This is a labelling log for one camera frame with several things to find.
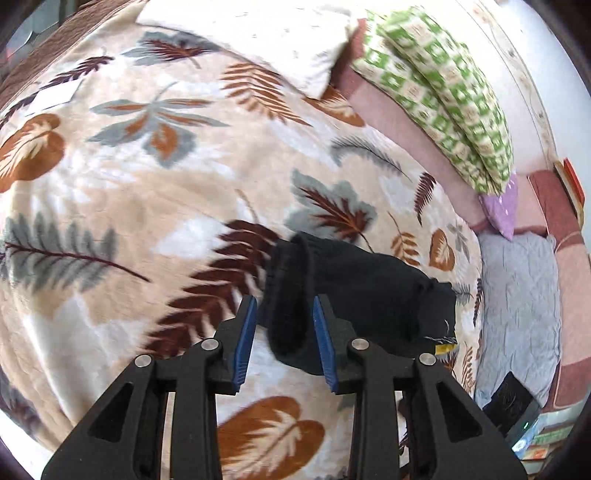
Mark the green checkered folded quilt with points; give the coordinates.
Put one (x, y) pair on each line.
(443, 97)

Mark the purple pillow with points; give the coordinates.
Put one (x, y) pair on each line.
(501, 207)

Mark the colourful books pile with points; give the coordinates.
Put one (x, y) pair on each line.
(549, 441)

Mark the white paper sheet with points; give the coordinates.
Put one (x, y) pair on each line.
(53, 98)

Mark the grey quilted pad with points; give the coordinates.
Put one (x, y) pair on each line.
(517, 300)

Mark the white sprig printed pillow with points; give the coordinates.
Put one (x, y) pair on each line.
(286, 41)

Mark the brown bedspread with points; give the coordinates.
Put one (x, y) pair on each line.
(55, 50)

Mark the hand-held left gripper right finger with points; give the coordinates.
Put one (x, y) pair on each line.
(324, 341)

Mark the black pants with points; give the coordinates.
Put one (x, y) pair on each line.
(360, 290)

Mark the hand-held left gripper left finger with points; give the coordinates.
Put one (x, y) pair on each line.
(244, 341)

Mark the leaf printed blanket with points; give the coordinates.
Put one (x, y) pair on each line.
(138, 198)

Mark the pink and red headboard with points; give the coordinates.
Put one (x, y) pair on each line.
(570, 277)

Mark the pink bed sheet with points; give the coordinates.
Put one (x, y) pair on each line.
(406, 134)

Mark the red book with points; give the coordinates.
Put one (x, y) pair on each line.
(577, 180)

